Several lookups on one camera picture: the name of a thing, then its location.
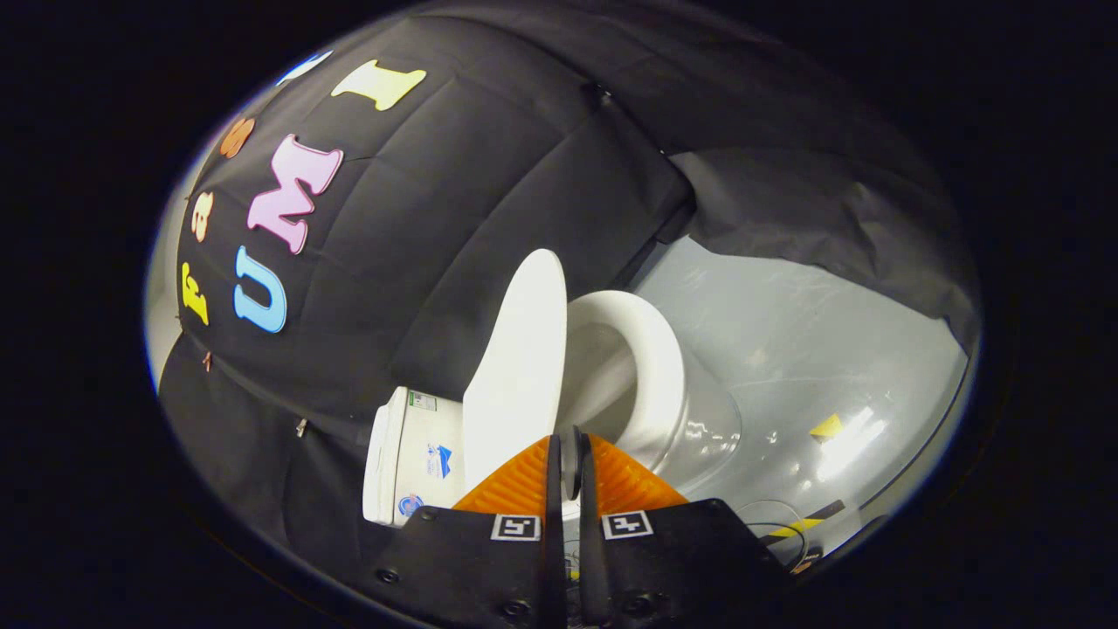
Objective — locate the white toilet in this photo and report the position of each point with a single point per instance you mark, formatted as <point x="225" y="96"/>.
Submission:
<point x="419" y="454"/>

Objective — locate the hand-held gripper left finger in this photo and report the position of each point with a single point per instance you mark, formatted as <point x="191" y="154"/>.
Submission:
<point x="489" y="577"/>

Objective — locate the white toilet lid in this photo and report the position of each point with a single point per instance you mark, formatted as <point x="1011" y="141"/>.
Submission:
<point x="520" y="367"/>

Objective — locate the yellow black striped tape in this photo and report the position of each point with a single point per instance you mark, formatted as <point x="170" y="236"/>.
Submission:
<point x="808" y="522"/>

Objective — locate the black lid pull tab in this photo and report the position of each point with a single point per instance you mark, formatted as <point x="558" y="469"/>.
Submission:
<point x="572" y="463"/>

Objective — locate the white toilet seat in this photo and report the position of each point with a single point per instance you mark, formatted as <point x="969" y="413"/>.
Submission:
<point x="659" y="367"/>

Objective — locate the yellow tape piece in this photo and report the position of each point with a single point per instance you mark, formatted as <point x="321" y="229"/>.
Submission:
<point x="825" y="426"/>

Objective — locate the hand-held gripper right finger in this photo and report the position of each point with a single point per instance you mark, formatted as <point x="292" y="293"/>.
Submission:
<point x="672" y="577"/>

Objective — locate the black backdrop cloth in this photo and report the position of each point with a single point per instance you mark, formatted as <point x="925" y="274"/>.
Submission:
<point x="489" y="175"/>

